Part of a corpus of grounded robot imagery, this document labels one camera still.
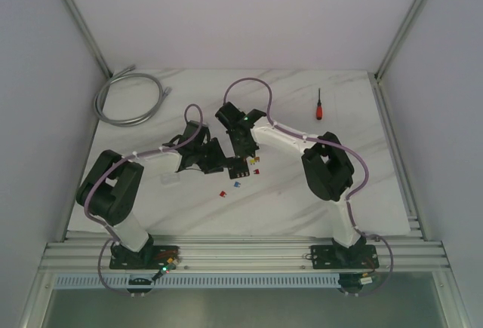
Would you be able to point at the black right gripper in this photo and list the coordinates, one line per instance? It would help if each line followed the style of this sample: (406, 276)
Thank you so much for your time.
(241, 152)

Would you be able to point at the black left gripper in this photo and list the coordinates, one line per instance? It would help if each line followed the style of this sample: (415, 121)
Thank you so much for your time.
(217, 155)

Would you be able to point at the clear fuse box cover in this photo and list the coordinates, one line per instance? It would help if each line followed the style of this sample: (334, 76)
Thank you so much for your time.
(169, 179)

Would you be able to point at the black fuse box base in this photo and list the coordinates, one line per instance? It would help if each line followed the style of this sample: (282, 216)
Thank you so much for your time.
(237, 167)

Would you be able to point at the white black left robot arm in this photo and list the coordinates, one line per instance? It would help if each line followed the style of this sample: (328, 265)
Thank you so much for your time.
(109, 190)

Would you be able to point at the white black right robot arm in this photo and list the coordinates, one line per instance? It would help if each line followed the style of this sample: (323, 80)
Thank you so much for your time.
(328, 169)

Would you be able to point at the red black screwdriver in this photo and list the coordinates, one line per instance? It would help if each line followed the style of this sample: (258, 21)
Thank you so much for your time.
(319, 110)

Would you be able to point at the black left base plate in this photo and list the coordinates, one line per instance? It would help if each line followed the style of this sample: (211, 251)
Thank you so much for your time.
(149, 258)

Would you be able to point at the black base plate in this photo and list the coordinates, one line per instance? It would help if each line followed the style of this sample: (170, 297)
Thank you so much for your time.
(330, 257)
(149, 258)

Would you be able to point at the white slotted cable duct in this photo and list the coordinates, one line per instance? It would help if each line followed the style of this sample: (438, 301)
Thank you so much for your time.
(199, 280)

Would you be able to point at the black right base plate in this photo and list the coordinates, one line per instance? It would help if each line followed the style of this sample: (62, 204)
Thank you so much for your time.
(330, 257)

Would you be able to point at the aluminium frame rail right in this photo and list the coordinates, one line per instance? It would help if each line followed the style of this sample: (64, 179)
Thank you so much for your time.
(407, 193)

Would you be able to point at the aluminium front mounting rail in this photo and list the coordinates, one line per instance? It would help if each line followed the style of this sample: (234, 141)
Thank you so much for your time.
(80, 252)

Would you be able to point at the aluminium frame post left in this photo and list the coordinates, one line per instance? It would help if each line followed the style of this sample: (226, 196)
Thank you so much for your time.
(87, 36)

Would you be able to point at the aluminium frame post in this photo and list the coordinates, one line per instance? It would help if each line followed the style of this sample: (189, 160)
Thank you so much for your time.
(87, 36)
(402, 33)

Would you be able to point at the aluminium frame post right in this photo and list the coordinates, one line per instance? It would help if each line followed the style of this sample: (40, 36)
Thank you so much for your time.
(402, 33)

